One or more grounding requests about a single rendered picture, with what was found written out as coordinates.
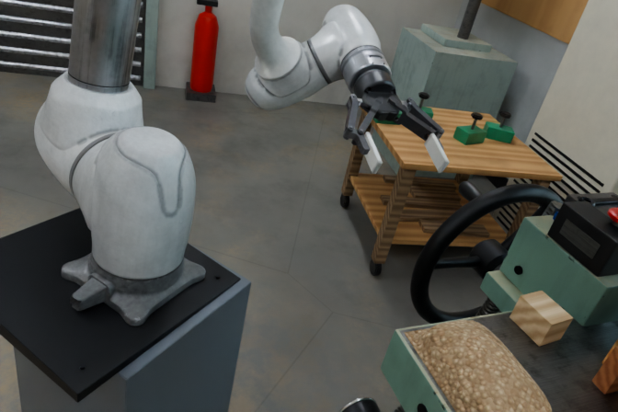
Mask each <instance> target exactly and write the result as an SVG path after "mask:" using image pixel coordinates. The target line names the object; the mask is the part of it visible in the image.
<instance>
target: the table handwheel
mask: <svg viewBox="0 0 618 412"><path fill-rule="evenodd" d="M554 200H555V201H557V202H560V203H562V204H563V203H564V202H563V201H562V200H561V198H560V197H559V196H558V195H557V194H556V193H555V192H553V191H552V190H550V189H549V188H546V187H544V186H540V185H536V184H530V183H520V184H513V185H507V186H504V187H500V188H497V189H493V190H490V191H489V192H486V193H484V194H482V195H480V196H478V197H477V198H475V199H473V200H471V201H469V202H468V203H466V204H465V205H464V206H463V207H461V208H460V209H459V210H457V211H456V212H455V213H453V214H452V215H451V216H450V217H449V218H448V219H447V220H446V221H445V222H444V223H443V224H442V225H441V226H440V227H439V228H438V229H437V230H436V231H435V233H434V234H433V235H432V236H431V238H430V239H429V241H428V242H427V244H425V246H424V247H423V249H422V251H421V252H420V254H419V256H418V259H417V262H416V264H415V267H414V269H413V273H412V277H411V283H410V293H411V299H412V303H413V305H414V307H415V309H416V311H417V312H418V314H419V315H420V316H421V317H422V318H423V319H424V320H425V321H427V322H428V323H430V324H434V323H439V322H446V321H452V320H457V319H463V318H468V317H475V316H476V314H477V312H478V311H479V309H480V308H481V306H482V305H481V306H479V307H476V308H474V309H471V310H467V311H462V312H445V311H442V310H440V309H438V308H436V307H435V306H434V305H433V304H432V302H431V301H430V298H429V281H430V277H431V275H432V272H433V270H434V269H451V268H473V270H474V271H475V272H476V273H477V274H478V275H479V276H480V277H481V278H482V280H483V279H484V277H485V276H486V273H487V272H489V271H495V270H500V267H501V265H502V262H503V260H504V258H505V256H506V255H507V253H508V251H509V248H510V246H511V244H512V242H513V240H514V238H515V235H516V233H517V232H518V230H519V228H520V227H519V228H518V229H517V230H516V231H515V232H514V233H513V234H511V235H510V236H509V237H508V238H507V239H506V240H505V241H503V242H502V243H501V244H500V242H499V241H497V240H495V239H487V240H484V241H481V242H479V243H478V244H476V245H475V246H474V247H473V249H472V250H471V252H470V255H469V257H444V258H441V255H442V254H443V253H444V251H445V250H446V249H447V247H448V246H449V245H450V244H451V243H452V241H453V240H454V239H455V238H456V237H457V236H458V235H459V234H460V233H461V232H462V231H464V230H465V229H466V228H467V227H468V226H470V225H471V224H472V223H474V222H475V221H477V220H478V219H480V218H481V217H483V216H485V215H486V214H488V213H490V212H492V211H494V210H496V209H499V208H501V207H504V206H507V205H510V204H513V203H517V202H534V203H537V204H540V205H541V207H540V208H539V209H538V210H537V211H536V212H535V213H534V214H533V215H532V216H542V214H543V213H544V211H545V209H546V208H547V206H548V205H549V203H550V202H551V201H554ZM532 216H531V217H532Z"/></svg>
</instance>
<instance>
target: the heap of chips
mask: <svg viewBox="0 0 618 412"><path fill-rule="evenodd" d="M404 333H405V335H406V337H407V338H408V340H409V341H410V343H411V344H412V346H413V347H414V349H415V350H416V352H417V353H418V356H419V357H420V358H421V359H422V361H423V362H424V364H425V365H426V367H427V368H428V370H429V372H430V373H431V375H432V376H433V378H434V379H435V381H436V383H437V384H438V386H439V387H440V389H441V390H442V392H443V393H444V394H445V396H446V397H447V399H448V400H449V402H450V403H451V405H452V407H453V408H454V410H455V412H552V408H551V406H550V403H549V402H548V400H547V398H546V396H545V394H544V392H543V391H542V390H541V388H540V387H539V386H538V384H537V383H536V382H535V381H534V379H533V378H532V377H531V376H530V374H528V373H527V371H526V370H525V369H524V368H523V367H522V365H521V364H520V363H519V362H518V360H517V359H516V358H515V357H514V355H513V354H512V353H511V352H510V351H509V349H508V348H507V347H506V346H505V345H504V344H503V343H502V342H501V341H500V340H499V339H498V338H497V337H496V336H495V335H494V334H493V333H492V332H491V331H490V330H489V329H487V328H486V327H485V326H483V325H481V324H480V323H478V322H476V321H474V320H458V321H452V322H446V323H441V324H438V325H436V326H433V327H431V328H426V329H420V330H415V331H409V332H404Z"/></svg>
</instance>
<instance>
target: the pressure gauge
mask: <svg viewBox="0 0 618 412"><path fill-rule="evenodd" d="M339 412H381V411H380V409H379V407H378V406H377V403H376V401H375V400H374V399H373V398H370V397H363V398H359V399H356V400H354V401H352V402H350V403H348V404H346V405H345V406H344V407H342V408H341V409H340V411H339Z"/></svg>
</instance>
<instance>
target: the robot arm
mask: <svg viewBox="0 0 618 412"><path fill-rule="evenodd" d="M141 2H142V0H74V12H73V24H72V34H71V45H70V56H69V67H68V71H67V72H65V73H64V74H62V75H60V76H59V77H58V78H57V79H55V80H54V81H53V82H52V83H51V87H50V91H49V94H48V96H47V99H46V101H45V102H44V103H43V105H42V106H41V108H40V110H39V112H38V115H37V117H36V120H35V126H34V136H35V142H36V145H37V148H38V150H39V153H40V155H41V157H42V159H43V161H44V162H45V164H46V165H47V167H48V168H49V169H50V170H51V172H52V173H53V174H54V176H55V177H56V178H57V179H58V181H59V182H60V183H61V184H62V185H63V186H64V188H65V189H66V190H67V191H68V192H69V193H70V194H72V195H73V196H74V197H75V198H76V200H77V202H78V204H79V206H80V209H81V211H82V214H83V215H84V217H85V220H86V225H87V227H88V229H89V230H91V237H92V251H91V253H90V254H88V255H86V256H84V257H81V258H79V259H77V260H73V261H70V262H67V263H65V264H64V265H63V266H62V277H63V278H64V279H66V280H69V281H72V282H75V283H77V284H78V285H80V286H81V287H80V288H79V289H78V290H77V291H76V292H74V293H73V294H72V295H71V297H70V303H71V304H72V307H73V308H74V309H75V310H77V311H82V310H85V309H86V308H89V307H91V306H94V305H96V304H99V303H105V304H107V305H108V306H109V307H111V308H112V309H114V310H115V311H116V312H118V313H119V314H120V315H121V316H122V317H123V319H124V320H125V322H126V323H127V324H128V325H130V326H140V325H142V324H143V323H144V322H145V321H146V319H147V318H148V317H149V315H150V314H151V313H152V312H154V311H155V310H156V309H158V308H159V307H161V306H162V305H163V304H165V303H166V302H168V301H169V300H171V299H172V298H173V297H175V296H176V295H178V294H179V293H180V292H182V291H183V290H185V289H186V288H188V286H189V285H191V284H193V283H196V282H199V281H201V280H203V279H204V278H205V273H206V270H205V268H204V267H203V266H201V265H199V264H196V263H194V262H191V261H189V260H187V259H186V258H184V254H185V249H186V246H187V243H188V240H189V233H190V229H191V224H192V219H193V213H194V206H195V196H196V177H195V171H194V167H193V164H192V161H191V158H190V155H189V152H188V150H187V148H186V147H185V145H184V144H183V143H182V142H181V141H180V140H179V139H177V138H176V137H175V136H174V135H173V134H171V133H169V132H166V131H164V130H161V129H158V128H154V127H145V126H143V107H142V98H141V96H140V94H139V92H138V91H137V89H136V88H135V87H134V85H133V84H132V82H130V80H131V73H132V61H133V55H134V48H135V41H136V35H137V28H138V22H139V15H140V9H141ZM283 3H284V0H252V6H251V12H250V22H249V29H250V37H251V41H252V44H253V47H254V49H255V52H256V54H257V56H256V59H255V67H254V68H253V69H252V70H251V71H250V73H249V74H248V76H247V78H246V93H247V95H248V97H249V99H250V100H251V101H252V103H253V104H254V105H256V106H257V107H258V108H260V109H264V110H274V109H282V108H286V107H289V106H290V105H292V104H295V103H297V102H299V101H301V100H304V99H306V98H308V97H310V96H311V95H313V94H315V93H316V92H318V91H319V90H320V89H322V88H323V87H325V86H327V85H329V84H331V83H333V82H335V81H337V80H341V79H345V81H346V84H347V86H348V88H349V91H350V93H351V95H350V97H349V100H348V102H347V104H346V106H347V110H348V115H347V119H346V124H345V129H344V132H343V138H344V139H345V140H348V139H353V140H352V141H351V143H352V144H353V145H358V148H359V150H360V153H361V154H362V155H365V157H366V160H367V162H368V165H369V167H370V169H371V171H372V173H373V174H376V172H377V171H378V169H379V168H380V166H381V165H382V163H383V161H382V159H381V157H380V156H379V153H378V151H377V149H376V147H375V144H374V142H373V140H372V137H371V135H370V133H369V132H365V131H366V130H367V128H368V126H369V125H370V123H371V121H372V119H373V118H375V119H377V120H388V121H393V122H395V123H396V124H402V125H403V126H405V127H406V128H408V129H409V130H410V131H412V132H413V133H414V134H416V135H417V136H418V137H420V138H421V139H423V140H424V141H425V143H424V145H425V147H426V148H427V150H428V152H429V155H430V157H431V159H432V161H433V163H434V165H435V167H436V168H437V170H438V172H439V173H442V171H443V170H444V169H445V168H446V166H447V165H448V164H449V163H450V162H449V160H448V158H447V156H446V154H445V153H444V148H443V146H442V144H441V141H440V137H441V136H442V135H443V134H444V132H445V130H444V129H443V128H442V127H441V126H440V125H439V124H438V123H437V122H436V121H434V120H433V119H432V118H431V117H430V116H429V115H428V114H427V113H426V112H425V111H423V110H422V109H421V108H420V107H419V106H418V105H417V103H416V102H415V100H414V99H413V98H412V97H409V98H408V99H407V100H405V101H401V100H400V99H399V98H398V97H397V96H396V92H395V85H394V83H393V81H392V79H391V76H392V72H391V69H390V67H389V65H388V63H387V61H386V60H385V58H384V55H383V53H382V51H381V43H380V41H379V38H378V36H377V34H376V32H375V30H374V28H373V27H372V25H371V23H370V22H369V20H368V19H367V18H366V16H364V15H363V14H362V13H361V11H360V10H359V9H357V8H356V7H354V6H351V5H339V6H334V7H333V8H331V9H330V10H329V11H328V12H327V14H326V16H325V18H324V20H323V23H322V27H321V29H320V30H319V31H318V32H317V33H316V34H315V35H314V36H313V37H312V38H311V39H309V40H307V41H305V42H303V43H300V42H299V41H296V40H295V39H293V38H291V37H282V36H281V35H280V33H279V21H280V14H281V10H282V7H283ZM359 107H361V108H362V109H364V110H365V111H366V112H367V113H368V114H367V116H366V117H365V119H364V121H363V122H362V124H361V126H360V127H359V129H358V130H357V129H354V128H355V122H356V118H357V112H358V108H359ZM399 111H402V114H401V116H400V118H397V115H398V113H399ZM364 133H365V134H364Z"/></svg>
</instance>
